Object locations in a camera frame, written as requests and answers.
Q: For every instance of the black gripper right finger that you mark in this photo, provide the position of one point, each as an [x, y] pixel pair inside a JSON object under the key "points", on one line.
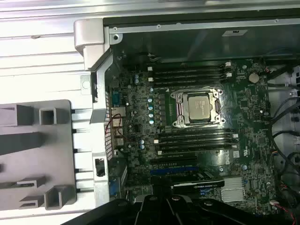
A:
{"points": [[180, 211]]}

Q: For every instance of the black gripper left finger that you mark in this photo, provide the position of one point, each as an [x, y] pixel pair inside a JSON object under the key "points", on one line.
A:
{"points": [[154, 211]]}

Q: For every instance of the green RAM stick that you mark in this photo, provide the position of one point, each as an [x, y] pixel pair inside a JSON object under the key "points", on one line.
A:
{"points": [[180, 154]]}

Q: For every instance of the RAM slot white latches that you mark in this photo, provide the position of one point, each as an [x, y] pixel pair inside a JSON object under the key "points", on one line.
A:
{"points": [[187, 66], [160, 152], [194, 138], [187, 77]]}

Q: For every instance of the RAM slot black latches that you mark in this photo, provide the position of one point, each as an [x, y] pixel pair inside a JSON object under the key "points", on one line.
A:
{"points": [[194, 132], [187, 82], [187, 71], [194, 143]]}

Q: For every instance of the black graphics card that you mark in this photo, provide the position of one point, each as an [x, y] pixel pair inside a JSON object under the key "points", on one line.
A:
{"points": [[199, 181]]}

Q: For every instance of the blue expansion slot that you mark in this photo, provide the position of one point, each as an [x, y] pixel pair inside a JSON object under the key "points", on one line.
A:
{"points": [[173, 171]]}

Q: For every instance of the blue VGA port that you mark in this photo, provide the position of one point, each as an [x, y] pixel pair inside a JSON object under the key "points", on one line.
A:
{"points": [[113, 187]]}

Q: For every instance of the black expansion slot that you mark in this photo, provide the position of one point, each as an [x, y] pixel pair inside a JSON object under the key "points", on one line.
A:
{"points": [[173, 161]]}

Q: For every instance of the silver chipset heatsink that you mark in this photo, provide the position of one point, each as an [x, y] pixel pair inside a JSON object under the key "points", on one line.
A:
{"points": [[233, 189]]}

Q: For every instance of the motherboard mounting screw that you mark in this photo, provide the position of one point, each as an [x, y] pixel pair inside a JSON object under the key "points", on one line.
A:
{"points": [[221, 168]]}

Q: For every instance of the teal-top capacitor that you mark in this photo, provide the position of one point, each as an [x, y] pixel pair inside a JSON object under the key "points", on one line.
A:
{"points": [[141, 141], [152, 121], [150, 100], [136, 81], [151, 107], [136, 76], [245, 167], [141, 147], [152, 89], [151, 115]]}

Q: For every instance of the small white board sticker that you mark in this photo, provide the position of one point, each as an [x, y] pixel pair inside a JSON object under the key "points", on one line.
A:
{"points": [[235, 154]]}

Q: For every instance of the metal socket cover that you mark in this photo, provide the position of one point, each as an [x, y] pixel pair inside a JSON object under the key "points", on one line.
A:
{"points": [[182, 110]]}

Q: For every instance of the silver CPU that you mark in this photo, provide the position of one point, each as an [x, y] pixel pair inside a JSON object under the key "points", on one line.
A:
{"points": [[199, 107]]}

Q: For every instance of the grey parts rack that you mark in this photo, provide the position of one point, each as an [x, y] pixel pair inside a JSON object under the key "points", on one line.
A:
{"points": [[63, 140]]}

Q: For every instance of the CPU socket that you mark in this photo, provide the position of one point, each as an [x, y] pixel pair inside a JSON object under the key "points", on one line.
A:
{"points": [[175, 95]]}

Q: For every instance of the green motherboard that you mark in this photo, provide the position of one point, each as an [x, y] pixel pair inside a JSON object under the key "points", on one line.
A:
{"points": [[253, 112]]}

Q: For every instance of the silver coin battery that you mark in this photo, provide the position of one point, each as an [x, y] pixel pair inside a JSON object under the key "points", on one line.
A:
{"points": [[253, 77]]}

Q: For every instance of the black and silver PC case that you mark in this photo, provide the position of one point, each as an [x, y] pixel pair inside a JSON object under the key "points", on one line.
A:
{"points": [[211, 44]]}

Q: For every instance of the white case wall sticker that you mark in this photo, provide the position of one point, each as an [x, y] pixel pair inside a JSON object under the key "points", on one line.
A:
{"points": [[234, 32]]}

